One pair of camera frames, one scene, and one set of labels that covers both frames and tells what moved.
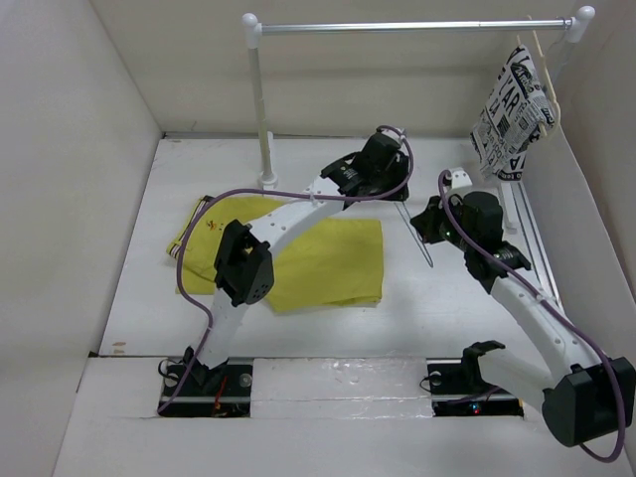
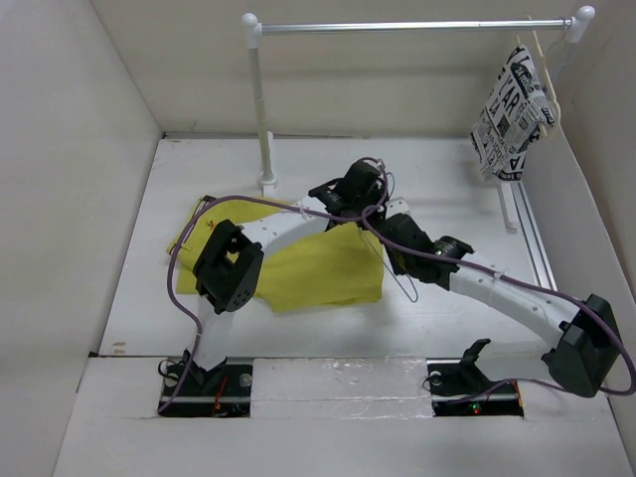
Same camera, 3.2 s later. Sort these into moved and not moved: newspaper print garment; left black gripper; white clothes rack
Moved: left black gripper
Not moved: newspaper print garment; white clothes rack
